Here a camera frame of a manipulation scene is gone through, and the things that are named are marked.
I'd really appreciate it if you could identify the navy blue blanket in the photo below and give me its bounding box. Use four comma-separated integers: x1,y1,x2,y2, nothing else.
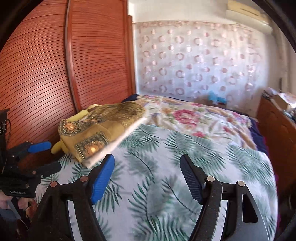
122,93,270,156

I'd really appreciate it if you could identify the wall air conditioner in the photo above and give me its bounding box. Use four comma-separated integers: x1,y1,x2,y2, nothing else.
226,1,273,35

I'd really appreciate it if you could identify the red-brown louvered wardrobe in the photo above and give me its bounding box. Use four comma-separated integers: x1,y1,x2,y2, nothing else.
0,0,137,172

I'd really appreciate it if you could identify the gold patterned garment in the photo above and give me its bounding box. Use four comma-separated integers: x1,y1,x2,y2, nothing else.
58,101,145,163

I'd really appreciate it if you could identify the blue plastic toy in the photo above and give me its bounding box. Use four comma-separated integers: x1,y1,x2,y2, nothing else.
207,91,227,105

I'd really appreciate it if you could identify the cardboard box on sideboard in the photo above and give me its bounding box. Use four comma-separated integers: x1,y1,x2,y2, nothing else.
273,92,296,111

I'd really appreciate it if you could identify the wooden sideboard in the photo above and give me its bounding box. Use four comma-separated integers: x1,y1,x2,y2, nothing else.
256,97,295,196

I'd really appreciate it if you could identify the yellow pillow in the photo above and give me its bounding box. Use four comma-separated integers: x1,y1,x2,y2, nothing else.
51,104,99,154

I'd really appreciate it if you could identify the sheer circle-pattern curtain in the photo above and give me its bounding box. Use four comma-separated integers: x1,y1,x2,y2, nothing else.
133,21,266,106

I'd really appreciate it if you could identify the floral fleece blanket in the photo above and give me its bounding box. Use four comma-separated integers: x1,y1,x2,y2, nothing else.
135,94,258,151

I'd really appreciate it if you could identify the palm leaf print sheet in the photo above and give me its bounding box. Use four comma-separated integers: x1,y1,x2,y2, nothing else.
34,123,278,241

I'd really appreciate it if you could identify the white pillow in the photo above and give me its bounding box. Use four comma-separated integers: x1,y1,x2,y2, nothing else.
82,116,147,169

